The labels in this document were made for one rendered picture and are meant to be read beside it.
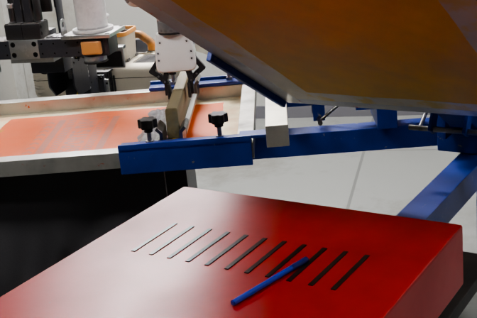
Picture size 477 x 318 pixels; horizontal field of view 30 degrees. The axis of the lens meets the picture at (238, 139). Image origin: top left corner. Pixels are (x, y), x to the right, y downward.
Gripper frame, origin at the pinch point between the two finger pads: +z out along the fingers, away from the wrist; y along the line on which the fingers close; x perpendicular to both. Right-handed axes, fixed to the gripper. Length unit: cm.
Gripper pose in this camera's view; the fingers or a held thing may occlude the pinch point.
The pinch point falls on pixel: (179, 90)
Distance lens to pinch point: 227.4
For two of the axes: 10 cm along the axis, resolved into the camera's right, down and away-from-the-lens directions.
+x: -0.3, 3.0, -9.5
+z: 0.9, 9.5, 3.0
